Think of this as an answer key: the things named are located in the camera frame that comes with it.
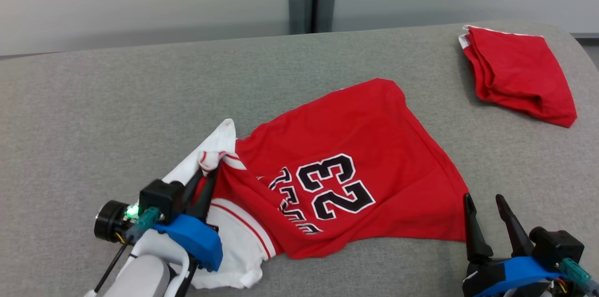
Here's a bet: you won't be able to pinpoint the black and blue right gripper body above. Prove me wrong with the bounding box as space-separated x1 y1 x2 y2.
462 255 562 297

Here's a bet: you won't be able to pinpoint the grey rounded post foot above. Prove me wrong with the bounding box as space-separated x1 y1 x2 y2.
318 0 336 34
289 0 307 35

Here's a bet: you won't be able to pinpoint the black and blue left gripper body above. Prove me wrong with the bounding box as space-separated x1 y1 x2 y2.
153 214 224 273

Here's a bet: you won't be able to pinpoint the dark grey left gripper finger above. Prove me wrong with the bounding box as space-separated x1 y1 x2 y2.
189 167 221 221
182 170 205 213

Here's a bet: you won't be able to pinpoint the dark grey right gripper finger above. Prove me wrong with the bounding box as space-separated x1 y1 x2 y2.
495 194 535 259
463 193 495 265

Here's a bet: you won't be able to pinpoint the red shorts with white stripes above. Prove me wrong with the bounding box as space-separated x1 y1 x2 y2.
459 25 578 129

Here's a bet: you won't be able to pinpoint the red Bulls 23 jersey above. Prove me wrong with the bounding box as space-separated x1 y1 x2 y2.
161 78 470 290

